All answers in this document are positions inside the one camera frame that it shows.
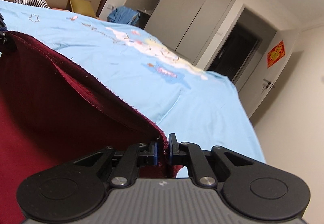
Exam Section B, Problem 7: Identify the dark red long-sleeve sweater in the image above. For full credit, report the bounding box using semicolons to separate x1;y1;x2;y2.
1;31;180;223

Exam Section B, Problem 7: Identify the checkered pillow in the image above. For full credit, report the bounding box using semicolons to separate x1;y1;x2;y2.
14;0;50;9

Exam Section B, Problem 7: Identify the light blue cartoon bed quilt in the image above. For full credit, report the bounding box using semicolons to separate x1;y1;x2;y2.
1;1;265;162

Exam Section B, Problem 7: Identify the mustard yellow pillow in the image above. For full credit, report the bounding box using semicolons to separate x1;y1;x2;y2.
67;0;97;18

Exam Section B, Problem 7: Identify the blue garment on chair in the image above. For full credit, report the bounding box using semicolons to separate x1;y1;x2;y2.
107;6;140;26

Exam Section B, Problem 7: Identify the red fu door decoration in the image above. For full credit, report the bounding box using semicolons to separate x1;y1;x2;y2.
267;40;286;68

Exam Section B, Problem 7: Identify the beige wardrobe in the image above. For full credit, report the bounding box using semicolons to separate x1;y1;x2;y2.
124;0;236;65

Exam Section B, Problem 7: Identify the white door with handle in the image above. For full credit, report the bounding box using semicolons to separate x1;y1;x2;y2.
239;29;300;117

